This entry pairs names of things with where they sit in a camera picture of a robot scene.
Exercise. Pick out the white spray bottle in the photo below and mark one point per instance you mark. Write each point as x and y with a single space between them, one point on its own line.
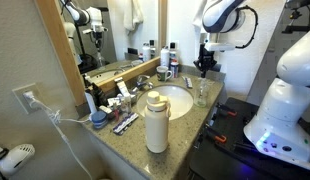
164 56

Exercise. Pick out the clear handwash pump bottle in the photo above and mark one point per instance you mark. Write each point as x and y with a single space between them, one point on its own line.
201 92

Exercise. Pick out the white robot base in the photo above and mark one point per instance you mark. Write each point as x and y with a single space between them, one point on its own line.
274 129

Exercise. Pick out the blue round jar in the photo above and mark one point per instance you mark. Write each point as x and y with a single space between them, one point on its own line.
99 119

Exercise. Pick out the white green mug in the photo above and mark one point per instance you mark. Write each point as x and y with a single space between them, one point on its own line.
163 73

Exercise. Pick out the blue white toothpaste tube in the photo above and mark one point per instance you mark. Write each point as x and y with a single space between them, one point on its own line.
114 100

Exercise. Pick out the white wall outlet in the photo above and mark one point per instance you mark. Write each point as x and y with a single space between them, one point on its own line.
25 96

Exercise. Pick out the white hanging towel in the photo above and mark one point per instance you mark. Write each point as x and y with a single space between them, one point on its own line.
132 15

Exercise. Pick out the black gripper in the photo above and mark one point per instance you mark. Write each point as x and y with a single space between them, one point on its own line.
205 60

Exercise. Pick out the cream insulated water bottle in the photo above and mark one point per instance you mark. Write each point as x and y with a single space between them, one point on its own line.
157 113

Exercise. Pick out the red cap spray can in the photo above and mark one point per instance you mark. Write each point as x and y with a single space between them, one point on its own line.
174 68

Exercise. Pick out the chrome faucet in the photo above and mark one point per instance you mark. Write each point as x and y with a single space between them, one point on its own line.
141 83

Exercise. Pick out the white hair dryer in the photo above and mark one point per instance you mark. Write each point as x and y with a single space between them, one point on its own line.
12 160

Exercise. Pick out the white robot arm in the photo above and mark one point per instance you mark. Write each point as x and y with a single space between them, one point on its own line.
212 18

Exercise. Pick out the wood framed mirror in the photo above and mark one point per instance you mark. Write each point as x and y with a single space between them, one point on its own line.
97 39

